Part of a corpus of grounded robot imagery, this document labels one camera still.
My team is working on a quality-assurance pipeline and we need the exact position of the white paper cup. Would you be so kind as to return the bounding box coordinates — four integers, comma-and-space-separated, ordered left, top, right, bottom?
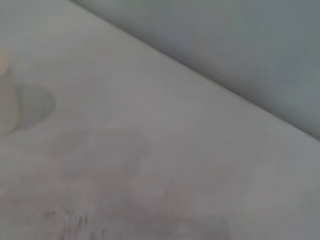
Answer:
0, 49, 21, 137

